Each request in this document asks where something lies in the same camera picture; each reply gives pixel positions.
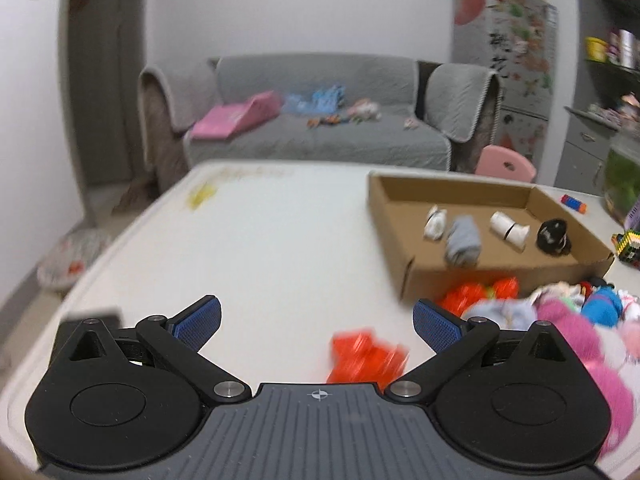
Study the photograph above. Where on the yellow tub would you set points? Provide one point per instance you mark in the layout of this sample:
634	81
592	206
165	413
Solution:
596	50

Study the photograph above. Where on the grey sofa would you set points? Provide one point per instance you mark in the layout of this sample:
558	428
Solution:
325	145

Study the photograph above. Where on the white rolled sock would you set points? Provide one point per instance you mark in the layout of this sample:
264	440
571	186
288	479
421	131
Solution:
436	222

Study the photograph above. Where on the blue and orange block toy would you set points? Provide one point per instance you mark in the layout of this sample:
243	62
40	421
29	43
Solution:
570	201

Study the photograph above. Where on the white plush toy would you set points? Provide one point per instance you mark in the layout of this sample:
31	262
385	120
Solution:
366	111

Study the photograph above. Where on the green and yellow brick toy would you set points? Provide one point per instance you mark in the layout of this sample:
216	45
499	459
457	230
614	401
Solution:
627	247

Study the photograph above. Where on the orange plastic toy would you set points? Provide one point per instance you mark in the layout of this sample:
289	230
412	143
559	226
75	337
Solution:
470	297
365	357

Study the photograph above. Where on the cardboard box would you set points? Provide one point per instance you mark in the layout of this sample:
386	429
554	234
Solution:
395	230

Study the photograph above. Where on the black rolled sock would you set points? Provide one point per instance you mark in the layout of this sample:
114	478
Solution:
552	237

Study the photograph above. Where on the grey door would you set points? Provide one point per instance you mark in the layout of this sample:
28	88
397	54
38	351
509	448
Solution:
107	85

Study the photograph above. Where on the white sock with black stripe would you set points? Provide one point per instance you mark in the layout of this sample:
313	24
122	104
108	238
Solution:
507	230

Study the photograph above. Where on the pile of socks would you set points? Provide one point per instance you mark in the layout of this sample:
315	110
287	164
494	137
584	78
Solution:
575	330

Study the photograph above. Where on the grey rolled sock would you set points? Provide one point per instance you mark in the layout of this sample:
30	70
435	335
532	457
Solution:
462	242

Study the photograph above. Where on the grey shelf unit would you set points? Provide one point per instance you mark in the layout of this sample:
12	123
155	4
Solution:
585	155

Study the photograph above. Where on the small pink toy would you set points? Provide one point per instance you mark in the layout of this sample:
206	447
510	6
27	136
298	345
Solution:
411	123

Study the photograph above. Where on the white bag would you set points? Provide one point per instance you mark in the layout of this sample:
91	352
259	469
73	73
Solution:
75	260

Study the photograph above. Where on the clear plastic bag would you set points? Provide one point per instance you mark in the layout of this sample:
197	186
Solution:
297	104

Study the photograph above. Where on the glass tank with green plants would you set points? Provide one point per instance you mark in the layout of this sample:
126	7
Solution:
622	180

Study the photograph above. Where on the pink cushion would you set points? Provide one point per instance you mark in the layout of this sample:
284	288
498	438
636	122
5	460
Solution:
225	120

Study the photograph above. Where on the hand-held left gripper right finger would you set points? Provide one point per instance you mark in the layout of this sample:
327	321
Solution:
437	327

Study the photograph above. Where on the pink plastic chair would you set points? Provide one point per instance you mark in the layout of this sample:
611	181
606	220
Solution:
505	162

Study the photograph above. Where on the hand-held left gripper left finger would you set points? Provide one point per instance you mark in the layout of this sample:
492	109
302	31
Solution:
197	322

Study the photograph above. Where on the white desktop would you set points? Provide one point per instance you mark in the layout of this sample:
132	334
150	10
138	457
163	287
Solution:
275	240

